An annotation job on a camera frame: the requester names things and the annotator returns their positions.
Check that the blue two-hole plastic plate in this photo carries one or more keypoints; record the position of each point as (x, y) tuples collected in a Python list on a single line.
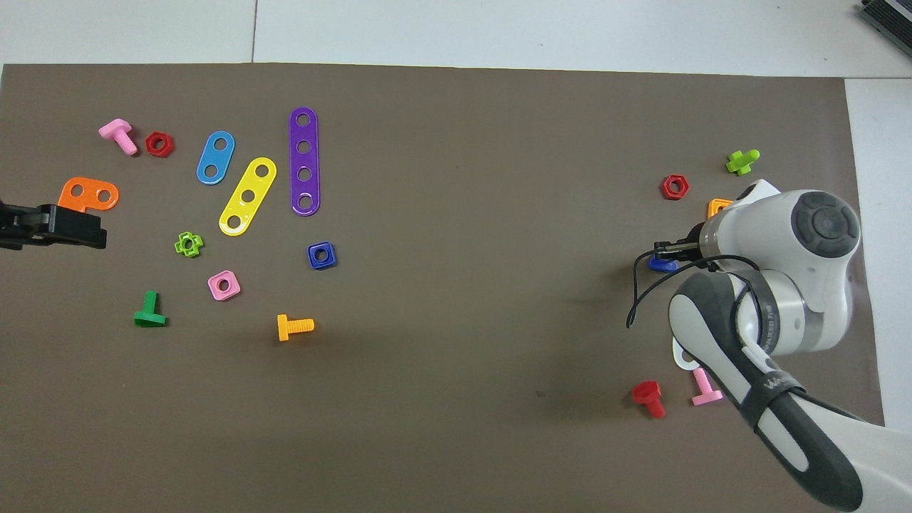
[(215, 158)]

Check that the dark green plastic screw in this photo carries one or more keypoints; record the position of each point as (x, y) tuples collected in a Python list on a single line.
[(150, 310)]

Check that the orange plastic screw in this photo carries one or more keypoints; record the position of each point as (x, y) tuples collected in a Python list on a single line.
[(293, 327)]

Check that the blue plastic screw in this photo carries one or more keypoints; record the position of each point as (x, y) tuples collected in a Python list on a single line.
[(662, 266)]

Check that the blue square plastic nut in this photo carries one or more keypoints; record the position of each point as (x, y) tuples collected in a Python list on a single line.
[(315, 262)]

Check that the red plastic screw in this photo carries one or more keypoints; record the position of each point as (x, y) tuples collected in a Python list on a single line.
[(648, 395)]

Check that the pink square plastic nut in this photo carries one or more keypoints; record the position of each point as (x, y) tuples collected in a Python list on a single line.
[(215, 292)]

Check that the pink plastic screw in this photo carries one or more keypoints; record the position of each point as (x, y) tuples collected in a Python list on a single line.
[(118, 133), (705, 390)]

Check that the purple four-hole plastic plate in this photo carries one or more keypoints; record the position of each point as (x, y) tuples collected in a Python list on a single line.
[(304, 160)]

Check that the white holed plastic plate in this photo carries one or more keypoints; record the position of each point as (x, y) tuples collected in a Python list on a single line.
[(678, 349)]

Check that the red hexagonal plastic nut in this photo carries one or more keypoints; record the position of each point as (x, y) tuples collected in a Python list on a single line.
[(151, 144), (666, 187)]

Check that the orange plastic nut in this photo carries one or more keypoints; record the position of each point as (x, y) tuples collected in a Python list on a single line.
[(714, 210)]

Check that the yellow three-hole plastic plate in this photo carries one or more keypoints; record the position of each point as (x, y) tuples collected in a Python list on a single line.
[(248, 210)]

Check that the light green plastic screw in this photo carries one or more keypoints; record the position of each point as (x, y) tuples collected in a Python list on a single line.
[(741, 162)]

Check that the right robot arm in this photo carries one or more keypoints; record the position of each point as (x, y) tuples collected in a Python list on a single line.
[(784, 214)]

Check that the grey ribbed device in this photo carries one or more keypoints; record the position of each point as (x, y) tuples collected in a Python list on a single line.
[(890, 16)]

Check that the orange two-hole plastic plate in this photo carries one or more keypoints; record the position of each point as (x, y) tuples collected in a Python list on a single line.
[(89, 192)]

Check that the light green cross-shaped nut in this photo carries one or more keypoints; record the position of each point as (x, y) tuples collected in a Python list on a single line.
[(181, 245)]

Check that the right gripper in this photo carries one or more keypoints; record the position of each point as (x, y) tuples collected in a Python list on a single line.
[(695, 234)]

